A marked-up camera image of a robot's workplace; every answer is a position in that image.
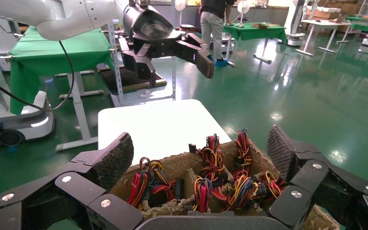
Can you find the slotted metal angle rack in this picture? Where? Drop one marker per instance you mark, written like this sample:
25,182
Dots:
117,79

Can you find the green cloth covered table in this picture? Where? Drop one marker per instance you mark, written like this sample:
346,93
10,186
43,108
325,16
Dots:
367,25
253,31
60,50

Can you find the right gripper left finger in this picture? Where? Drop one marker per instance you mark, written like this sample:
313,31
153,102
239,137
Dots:
82,190

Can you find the brown cardboard carton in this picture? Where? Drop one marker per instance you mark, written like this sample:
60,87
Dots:
326,14

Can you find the white metal leg table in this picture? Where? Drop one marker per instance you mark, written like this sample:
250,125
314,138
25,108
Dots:
323,22

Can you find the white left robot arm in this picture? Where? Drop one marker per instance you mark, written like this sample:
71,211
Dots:
60,19

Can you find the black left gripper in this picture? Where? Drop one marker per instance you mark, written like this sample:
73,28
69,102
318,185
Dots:
149,31

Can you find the person in grey trousers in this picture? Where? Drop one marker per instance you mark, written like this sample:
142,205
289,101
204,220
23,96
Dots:
212,28

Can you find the white standing fan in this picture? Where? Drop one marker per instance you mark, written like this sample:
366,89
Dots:
180,5
243,7

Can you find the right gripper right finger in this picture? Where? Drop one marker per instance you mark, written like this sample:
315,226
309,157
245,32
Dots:
310,177

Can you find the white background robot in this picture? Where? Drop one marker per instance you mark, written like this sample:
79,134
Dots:
294,22

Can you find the brown cardboard divider box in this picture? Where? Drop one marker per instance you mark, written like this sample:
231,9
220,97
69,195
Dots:
171,165

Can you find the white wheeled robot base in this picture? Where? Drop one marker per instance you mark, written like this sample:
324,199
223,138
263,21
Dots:
28,123

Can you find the black mat with wooden frame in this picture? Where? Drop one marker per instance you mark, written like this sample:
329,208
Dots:
130,81

